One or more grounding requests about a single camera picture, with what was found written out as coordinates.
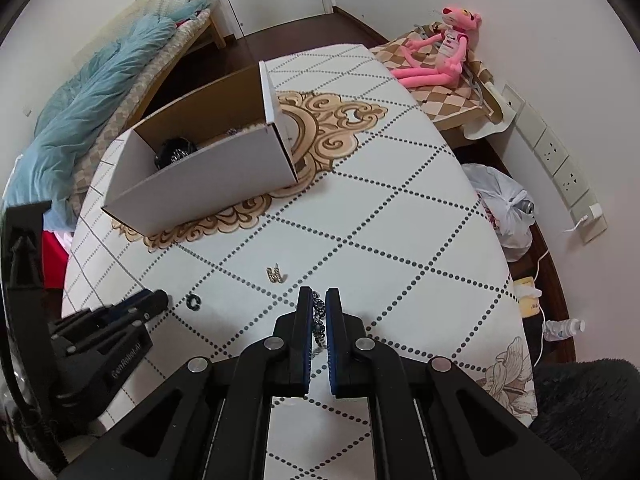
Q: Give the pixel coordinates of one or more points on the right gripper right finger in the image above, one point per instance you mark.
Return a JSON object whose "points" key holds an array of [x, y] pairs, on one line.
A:
{"points": [[347, 374]]}

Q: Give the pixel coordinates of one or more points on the patterned tablecloth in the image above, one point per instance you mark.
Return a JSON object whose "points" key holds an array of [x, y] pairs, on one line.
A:
{"points": [[388, 217]]}

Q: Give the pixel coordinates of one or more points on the wall socket strip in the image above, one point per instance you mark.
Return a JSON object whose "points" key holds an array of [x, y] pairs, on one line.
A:
{"points": [[535, 152]]}

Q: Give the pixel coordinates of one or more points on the beige patterned mattress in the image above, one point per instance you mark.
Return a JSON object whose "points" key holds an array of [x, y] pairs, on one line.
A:
{"points": [[132, 106]]}

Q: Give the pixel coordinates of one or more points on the white plastic shopping bag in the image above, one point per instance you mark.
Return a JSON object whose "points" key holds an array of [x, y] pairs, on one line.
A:
{"points": [[510, 207]]}

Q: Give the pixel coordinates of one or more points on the black watch in box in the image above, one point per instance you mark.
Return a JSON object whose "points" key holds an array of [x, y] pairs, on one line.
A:
{"points": [[173, 150]]}

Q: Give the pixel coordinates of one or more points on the small white bottle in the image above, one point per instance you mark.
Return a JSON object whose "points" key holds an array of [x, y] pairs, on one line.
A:
{"points": [[563, 330]]}

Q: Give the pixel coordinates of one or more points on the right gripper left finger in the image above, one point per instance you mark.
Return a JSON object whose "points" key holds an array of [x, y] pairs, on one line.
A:
{"points": [[292, 369]]}

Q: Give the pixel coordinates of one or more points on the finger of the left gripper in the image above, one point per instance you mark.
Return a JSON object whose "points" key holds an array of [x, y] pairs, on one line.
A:
{"points": [[86, 323], [154, 306]]}

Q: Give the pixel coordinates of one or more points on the white cardboard box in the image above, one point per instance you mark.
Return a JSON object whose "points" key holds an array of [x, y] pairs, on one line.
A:
{"points": [[244, 150]]}

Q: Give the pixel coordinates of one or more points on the yellow tissue box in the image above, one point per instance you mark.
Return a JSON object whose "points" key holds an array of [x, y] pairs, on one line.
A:
{"points": [[527, 294]]}

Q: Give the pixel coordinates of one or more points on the light blue duvet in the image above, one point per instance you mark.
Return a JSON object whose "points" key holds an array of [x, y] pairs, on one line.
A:
{"points": [[72, 120]]}

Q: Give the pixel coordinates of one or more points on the pink panther plush toy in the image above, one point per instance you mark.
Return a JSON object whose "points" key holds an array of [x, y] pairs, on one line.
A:
{"points": [[459, 35]]}

